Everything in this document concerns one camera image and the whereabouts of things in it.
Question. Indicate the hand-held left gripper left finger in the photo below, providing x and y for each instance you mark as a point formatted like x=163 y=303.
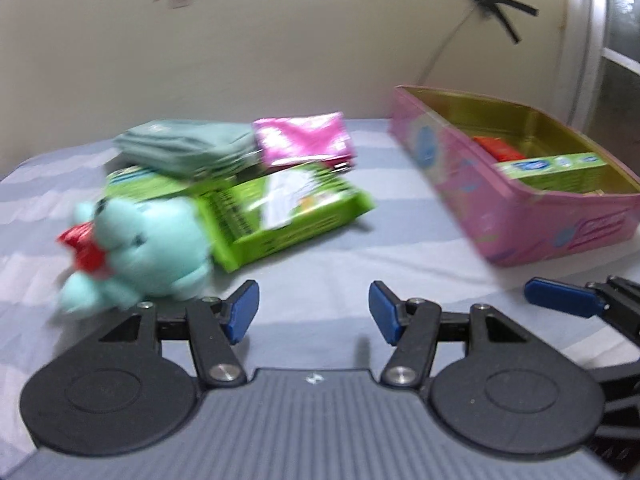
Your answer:
x=242 y=310

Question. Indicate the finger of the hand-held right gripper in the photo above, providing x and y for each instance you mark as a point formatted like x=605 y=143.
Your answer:
x=560 y=297

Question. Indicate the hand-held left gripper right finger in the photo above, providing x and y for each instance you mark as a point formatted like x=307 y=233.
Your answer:
x=384 y=310

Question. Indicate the teal plush toy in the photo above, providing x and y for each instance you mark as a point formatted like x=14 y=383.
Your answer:
x=145 y=250

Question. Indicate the green wet wipes packet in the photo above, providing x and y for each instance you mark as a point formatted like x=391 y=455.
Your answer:
x=310 y=210

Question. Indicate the green toothpaste box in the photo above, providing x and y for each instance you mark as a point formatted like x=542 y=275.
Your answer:
x=550 y=172

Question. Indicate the pink tin box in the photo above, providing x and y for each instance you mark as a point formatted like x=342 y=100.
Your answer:
x=460 y=195

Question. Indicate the teal ribbed zipper pouch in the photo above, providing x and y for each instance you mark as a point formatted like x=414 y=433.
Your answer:
x=185 y=145

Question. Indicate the shiny pink zipper pouch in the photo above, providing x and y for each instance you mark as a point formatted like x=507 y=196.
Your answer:
x=300 y=137

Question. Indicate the striped bed sheet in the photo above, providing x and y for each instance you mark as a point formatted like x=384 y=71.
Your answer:
x=310 y=290

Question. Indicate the red packet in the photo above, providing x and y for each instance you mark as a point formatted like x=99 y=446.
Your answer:
x=497 y=149

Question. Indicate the frosted glass aluminium door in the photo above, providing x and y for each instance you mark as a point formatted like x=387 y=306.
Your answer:
x=620 y=85

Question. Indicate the black tape cross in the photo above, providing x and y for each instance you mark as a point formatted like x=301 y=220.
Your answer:
x=492 y=2

